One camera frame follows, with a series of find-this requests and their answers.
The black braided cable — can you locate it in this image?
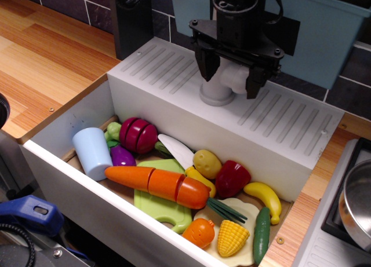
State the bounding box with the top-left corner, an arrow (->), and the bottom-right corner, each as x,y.
0,222 -> 37,267

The small orange toy fruit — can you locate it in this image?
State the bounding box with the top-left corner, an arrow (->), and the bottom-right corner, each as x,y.
182,218 -> 215,248

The light blue plastic cup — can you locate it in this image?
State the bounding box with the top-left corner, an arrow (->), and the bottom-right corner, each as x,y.
72,127 -> 113,181

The yellow toy potato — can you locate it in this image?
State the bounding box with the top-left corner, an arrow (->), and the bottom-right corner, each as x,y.
193,149 -> 222,180

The purple sliced toy onion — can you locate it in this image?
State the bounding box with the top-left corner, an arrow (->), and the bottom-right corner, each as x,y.
119,117 -> 158,154

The black toy stove top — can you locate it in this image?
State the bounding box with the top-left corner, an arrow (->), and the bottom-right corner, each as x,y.
322,138 -> 370,253

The silver metal pot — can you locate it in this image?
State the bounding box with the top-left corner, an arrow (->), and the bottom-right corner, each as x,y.
339,160 -> 370,253

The teal plastic bin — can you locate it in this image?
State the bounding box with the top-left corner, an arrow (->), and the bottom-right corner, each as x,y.
172,0 -> 371,89

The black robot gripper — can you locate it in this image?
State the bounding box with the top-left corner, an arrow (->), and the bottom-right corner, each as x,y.
189,0 -> 283,99

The light green toy vegetable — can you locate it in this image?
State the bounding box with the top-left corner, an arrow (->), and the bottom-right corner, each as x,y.
104,122 -> 122,148

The cream toy plate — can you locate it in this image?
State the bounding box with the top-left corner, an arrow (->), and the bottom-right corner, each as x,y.
194,198 -> 260,266

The blue clamp handle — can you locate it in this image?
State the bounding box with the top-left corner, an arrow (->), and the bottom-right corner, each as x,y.
1,195 -> 64,237

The white toy knife yellow handle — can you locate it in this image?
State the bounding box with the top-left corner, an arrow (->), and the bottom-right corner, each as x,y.
158,134 -> 216,197

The large orange toy carrot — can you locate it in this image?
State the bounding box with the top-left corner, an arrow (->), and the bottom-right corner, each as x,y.
105,166 -> 248,223

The white toy sink unit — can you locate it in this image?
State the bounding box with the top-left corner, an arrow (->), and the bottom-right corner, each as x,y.
22,38 -> 343,266

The black camera lens edge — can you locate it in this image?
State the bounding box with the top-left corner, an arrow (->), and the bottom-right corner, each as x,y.
0,93 -> 10,128

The grey toy faucet column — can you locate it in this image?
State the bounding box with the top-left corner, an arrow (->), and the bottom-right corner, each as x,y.
199,58 -> 234,107

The purple toy eggplant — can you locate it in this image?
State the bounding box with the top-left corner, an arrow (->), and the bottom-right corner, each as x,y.
110,145 -> 136,166

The yellow toy corn cob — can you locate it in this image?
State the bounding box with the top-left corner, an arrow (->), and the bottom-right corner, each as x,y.
217,220 -> 250,257

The dark grey vertical post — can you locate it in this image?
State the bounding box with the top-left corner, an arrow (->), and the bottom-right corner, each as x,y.
110,0 -> 154,60

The yellow toy banana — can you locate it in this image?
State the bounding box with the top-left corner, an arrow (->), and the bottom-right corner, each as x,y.
243,182 -> 282,225

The green toy cucumber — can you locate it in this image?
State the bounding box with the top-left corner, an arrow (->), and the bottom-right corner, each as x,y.
253,207 -> 270,265

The green toy cutting board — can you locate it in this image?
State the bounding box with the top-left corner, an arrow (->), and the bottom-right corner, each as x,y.
134,159 -> 192,234

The red toy bell pepper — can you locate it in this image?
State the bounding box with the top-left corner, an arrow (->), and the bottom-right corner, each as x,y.
215,160 -> 252,199

